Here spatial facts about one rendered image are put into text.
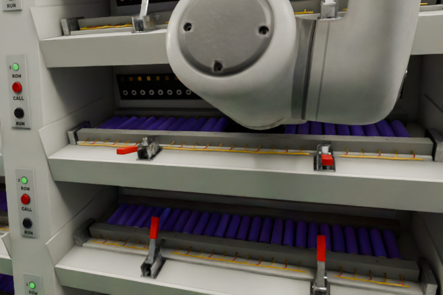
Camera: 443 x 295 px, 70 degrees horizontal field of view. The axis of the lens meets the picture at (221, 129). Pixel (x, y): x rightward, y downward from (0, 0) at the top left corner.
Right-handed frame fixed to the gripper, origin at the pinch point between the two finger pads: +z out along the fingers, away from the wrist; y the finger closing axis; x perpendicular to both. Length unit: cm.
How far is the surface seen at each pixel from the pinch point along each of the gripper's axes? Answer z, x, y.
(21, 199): -4.0, 15.8, 42.7
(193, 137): -1.6, 3.9, 12.7
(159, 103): 9.6, -4.0, 24.7
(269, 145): -1.2, 4.8, 0.6
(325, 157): -11.1, 6.6, -7.0
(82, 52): -8.6, -8.4, 29.7
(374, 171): -4.3, 7.8, -13.3
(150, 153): -4.6, 6.9, 18.4
